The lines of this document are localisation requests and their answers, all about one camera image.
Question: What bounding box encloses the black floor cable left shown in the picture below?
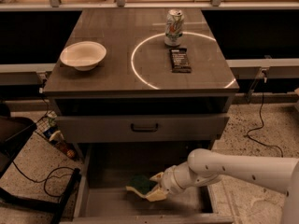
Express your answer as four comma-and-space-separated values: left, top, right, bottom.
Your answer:
11, 161, 76, 199

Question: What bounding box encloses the grey drawer cabinet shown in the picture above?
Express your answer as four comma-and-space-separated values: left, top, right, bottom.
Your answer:
45, 8, 238, 155

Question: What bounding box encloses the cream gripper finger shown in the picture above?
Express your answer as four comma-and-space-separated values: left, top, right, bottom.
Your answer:
146, 187, 167, 202
149, 172, 164, 183

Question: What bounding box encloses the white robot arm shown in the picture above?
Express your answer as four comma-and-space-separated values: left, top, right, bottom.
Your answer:
146, 148, 299, 224

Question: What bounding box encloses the wire basket with items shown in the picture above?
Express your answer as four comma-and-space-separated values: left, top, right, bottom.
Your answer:
36, 111, 78, 160

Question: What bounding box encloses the closed grey top drawer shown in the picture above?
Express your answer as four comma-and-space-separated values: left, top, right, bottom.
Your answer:
56, 114, 229, 143

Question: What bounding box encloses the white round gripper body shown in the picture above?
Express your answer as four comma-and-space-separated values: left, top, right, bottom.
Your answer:
161, 162, 196, 195

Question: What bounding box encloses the black drawer handle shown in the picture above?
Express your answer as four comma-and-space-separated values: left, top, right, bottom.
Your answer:
130, 123, 159, 133

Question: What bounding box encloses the black chair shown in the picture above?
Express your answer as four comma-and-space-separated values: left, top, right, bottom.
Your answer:
0, 103, 82, 224

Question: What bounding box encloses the black power adapter cable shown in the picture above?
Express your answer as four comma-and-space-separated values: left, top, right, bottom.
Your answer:
243, 75, 285, 158

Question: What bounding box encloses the white bowl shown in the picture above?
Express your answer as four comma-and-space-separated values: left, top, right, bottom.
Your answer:
60, 41, 107, 71

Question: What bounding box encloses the green yellow sponge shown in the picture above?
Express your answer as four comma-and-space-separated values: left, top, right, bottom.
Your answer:
125, 175, 157, 199

